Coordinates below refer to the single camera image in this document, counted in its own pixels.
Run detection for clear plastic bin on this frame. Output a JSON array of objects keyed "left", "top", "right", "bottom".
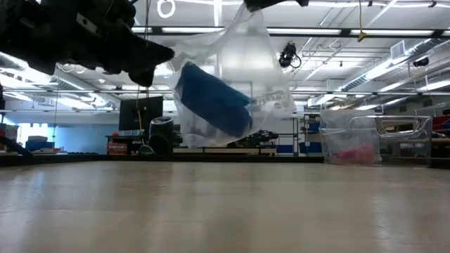
[{"left": 319, "top": 115, "right": 434, "bottom": 167}]

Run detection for silver ventilation duct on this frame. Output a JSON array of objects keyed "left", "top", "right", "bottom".
[{"left": 340, "top": 36, "right": 450, "bottom": 93}]

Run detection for zip bag with pink bandage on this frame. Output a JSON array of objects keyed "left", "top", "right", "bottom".
[{"left": 319, "top": 109, "right": 383, "bottom": 167}]

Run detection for black robot on background table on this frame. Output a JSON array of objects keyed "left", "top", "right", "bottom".
[{"left": 227, "top": 129, "right": 280, "bottom": 149}]

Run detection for red boxes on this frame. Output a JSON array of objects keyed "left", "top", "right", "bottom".
[{"left": 106, "top": 140, "right": 129, "bottom": 156}]

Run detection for black overhead crossbar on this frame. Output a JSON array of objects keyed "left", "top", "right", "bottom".
[{"left": 131, "top": 25, "right": 450, "bottom": 39}]

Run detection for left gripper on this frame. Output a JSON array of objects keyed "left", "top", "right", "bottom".
[{"left": 0, "top": 0, "right": 176, "bottom": 89}]

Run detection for blue elastic bandage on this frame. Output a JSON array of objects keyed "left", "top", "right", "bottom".
[{"left": 174, "top": 60, "right": 255, "bottom": 139}]

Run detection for clear zip bag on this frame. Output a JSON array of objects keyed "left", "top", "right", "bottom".
[{"left": 167, "top": 3, "right": 297, "bottom": 149}]

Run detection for hanging yellow cable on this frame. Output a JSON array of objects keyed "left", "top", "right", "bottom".
[{"left": 356, "top": 0, "right": 369, "bottom": 44}]

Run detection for background work table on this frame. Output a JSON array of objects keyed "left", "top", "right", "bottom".
[{"left": 172, "top": 145, "right": 279, "bottom": 156}]

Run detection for black monitor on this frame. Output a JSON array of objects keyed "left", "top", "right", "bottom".
[{"left": 118, "top": 95, "right": 165, "bottom": 133}]

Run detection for blue storage bin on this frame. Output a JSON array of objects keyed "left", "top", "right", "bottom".
[{"left": 25, "top": 135, "right": 56, "bottom": 153}]

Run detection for metal shelf cart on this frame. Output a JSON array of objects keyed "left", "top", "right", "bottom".
[{"left": 290, "top": 112, "right": 323, "bottom": 156}]

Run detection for black aluminium table frame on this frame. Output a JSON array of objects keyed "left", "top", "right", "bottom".
[{"left": 0, "top": 135, "right": 450, "bottom": 170}]

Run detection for black overhead camera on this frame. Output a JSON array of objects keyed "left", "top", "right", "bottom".
[{"left": 278, "top": 41, "right": 303, "bottom": 70}]

